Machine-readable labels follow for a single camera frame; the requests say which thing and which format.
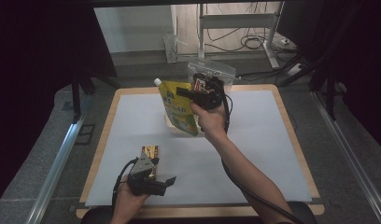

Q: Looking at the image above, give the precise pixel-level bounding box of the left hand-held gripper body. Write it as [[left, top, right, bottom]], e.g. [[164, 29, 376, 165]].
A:
[[126, 151, 167, 197]]

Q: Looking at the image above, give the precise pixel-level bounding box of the clear plastic bag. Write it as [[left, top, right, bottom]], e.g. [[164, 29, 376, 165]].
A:
[[162, 32, 181, 64]]

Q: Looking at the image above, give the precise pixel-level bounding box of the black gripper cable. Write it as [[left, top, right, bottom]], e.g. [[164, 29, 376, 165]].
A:
[[111, 157, 140, 207], [220, 92, 305, 224]]

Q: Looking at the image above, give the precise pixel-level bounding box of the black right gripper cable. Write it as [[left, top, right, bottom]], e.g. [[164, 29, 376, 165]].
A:
[[220, 92, 305, 224]]

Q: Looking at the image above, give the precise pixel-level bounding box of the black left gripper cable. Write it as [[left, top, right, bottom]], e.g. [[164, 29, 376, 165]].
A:
[[111, 157, 140, 207]]

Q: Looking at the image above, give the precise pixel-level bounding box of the white power strip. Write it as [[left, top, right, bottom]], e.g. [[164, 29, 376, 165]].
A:
[[286, 63, 305, 77]]

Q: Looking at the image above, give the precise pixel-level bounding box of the white metal desk frame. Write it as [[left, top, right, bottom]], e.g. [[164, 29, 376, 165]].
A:
[[196, 1, 282, 72]]

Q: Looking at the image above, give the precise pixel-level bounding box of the pale grey table mat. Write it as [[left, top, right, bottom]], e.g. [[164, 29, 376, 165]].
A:
[[85, 90, 314, 207]]

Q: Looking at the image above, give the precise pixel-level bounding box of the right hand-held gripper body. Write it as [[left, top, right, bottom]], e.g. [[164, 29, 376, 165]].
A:
[[190, 74, 226, 111]]

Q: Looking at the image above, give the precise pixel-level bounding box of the black floor plate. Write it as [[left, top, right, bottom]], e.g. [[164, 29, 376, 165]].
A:
[[74, 123, 96, 146]]

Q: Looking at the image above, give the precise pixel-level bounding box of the person's left hand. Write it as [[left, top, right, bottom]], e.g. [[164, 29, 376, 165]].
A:
[[112, 175, 151, 218]]

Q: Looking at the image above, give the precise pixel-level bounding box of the yellow red snack box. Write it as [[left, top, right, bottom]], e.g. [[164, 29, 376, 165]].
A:
[[140, 145, 160, 175]]

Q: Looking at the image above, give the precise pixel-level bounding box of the person's right hand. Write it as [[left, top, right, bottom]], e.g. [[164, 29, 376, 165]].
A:
[[190, 102, 229, 142]]

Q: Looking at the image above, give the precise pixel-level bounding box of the dark curtain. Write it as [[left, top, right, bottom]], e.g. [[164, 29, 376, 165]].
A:
[[299, 0, 381, 153], [0, 0, 118, 208]]

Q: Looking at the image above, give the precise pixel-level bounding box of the black metal stand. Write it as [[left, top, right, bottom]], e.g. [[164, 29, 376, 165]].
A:
[[277, 46, 340, 122], [69, 70, 121, 123]]

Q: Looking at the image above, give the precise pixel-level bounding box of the yellow spout pouch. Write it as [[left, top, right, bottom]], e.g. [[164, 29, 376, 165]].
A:
[[153, 77, 201, 138]]

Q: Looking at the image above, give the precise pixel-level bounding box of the clear packet of dark snacks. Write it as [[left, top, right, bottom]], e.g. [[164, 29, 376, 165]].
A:
[[187, 58, 237, 95]]

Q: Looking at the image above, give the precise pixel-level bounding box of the aluminium floor rail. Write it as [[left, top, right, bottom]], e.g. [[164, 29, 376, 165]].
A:
[[312, 91, 381, 224], [24, 119, 86, 224]]

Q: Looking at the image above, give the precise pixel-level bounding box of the tangle of black floor cables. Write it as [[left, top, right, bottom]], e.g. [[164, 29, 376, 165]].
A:
[[206, 27, 299, 54]]

